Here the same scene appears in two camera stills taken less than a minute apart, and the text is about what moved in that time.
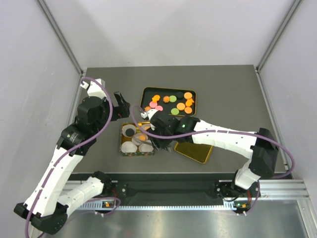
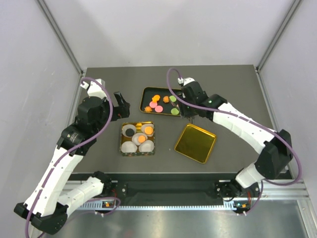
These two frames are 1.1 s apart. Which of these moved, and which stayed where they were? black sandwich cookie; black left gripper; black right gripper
Moved: black right gripper
Stayed: black left gripper; black sandwich cookie
